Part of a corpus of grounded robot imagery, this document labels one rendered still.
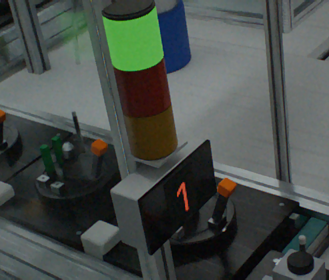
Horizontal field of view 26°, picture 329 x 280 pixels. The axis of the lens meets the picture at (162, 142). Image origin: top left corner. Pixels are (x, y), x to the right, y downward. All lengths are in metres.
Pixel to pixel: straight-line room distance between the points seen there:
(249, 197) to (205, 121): 0.46
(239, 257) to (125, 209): 0.34
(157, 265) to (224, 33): 1.20
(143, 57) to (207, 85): 1.04
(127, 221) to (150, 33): 0.20
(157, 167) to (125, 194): 0.05
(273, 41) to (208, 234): 0.30
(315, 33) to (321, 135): 0.49
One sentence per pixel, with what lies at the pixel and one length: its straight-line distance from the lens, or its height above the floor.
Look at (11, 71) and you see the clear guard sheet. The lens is 0.62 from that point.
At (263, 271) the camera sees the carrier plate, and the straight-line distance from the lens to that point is 1.01.
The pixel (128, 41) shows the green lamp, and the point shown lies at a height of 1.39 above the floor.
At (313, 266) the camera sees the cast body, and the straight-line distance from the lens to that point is 0.83.
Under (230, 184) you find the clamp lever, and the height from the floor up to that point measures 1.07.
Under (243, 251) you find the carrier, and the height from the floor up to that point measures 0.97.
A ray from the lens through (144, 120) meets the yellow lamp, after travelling 0.70.
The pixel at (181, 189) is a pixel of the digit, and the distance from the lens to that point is 0.75.
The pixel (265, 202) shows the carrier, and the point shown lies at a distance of 1.12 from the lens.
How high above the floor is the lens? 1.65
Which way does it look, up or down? 32 degrees down
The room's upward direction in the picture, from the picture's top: 10 degrees counter-clockwise
